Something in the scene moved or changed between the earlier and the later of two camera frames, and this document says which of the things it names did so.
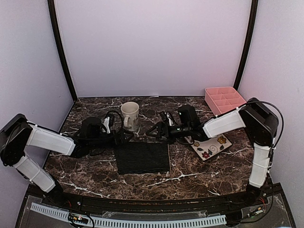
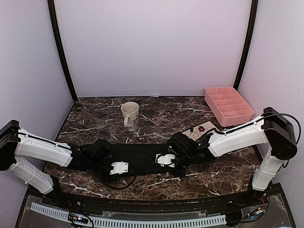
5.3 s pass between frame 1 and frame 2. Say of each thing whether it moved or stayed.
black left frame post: stayed
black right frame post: stayed
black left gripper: moved
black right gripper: moved
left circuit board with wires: stayed
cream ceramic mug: stayed
